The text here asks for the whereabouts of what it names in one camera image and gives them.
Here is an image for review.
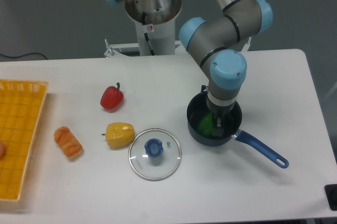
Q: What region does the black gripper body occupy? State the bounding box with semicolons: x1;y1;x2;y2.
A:
206;95;236;115

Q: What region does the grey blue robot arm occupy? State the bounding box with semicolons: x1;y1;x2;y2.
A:
106;0;273;137

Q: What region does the glass pot lid blue knob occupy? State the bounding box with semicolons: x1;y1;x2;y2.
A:
128;128;182;181

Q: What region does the green bell pepper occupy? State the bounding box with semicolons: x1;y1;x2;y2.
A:
197;112;213;138

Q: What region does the dark blue saucepan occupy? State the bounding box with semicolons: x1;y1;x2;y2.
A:
187;93;289;169

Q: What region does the yellow bell pepper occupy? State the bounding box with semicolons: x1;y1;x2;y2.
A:
102;122;135;149

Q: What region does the red bell pepper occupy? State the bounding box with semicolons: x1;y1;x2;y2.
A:
100;82;124;110

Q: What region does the black table-edge device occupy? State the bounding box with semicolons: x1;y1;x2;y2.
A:
324;184;337;211

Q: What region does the orange bread loaf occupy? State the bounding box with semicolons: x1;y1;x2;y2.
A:
54;126;83;160

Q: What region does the yellow woven basket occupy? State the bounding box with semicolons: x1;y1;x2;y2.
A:
1;79;48;202

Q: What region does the black cable on floor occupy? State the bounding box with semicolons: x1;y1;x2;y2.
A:
0;52;48;60

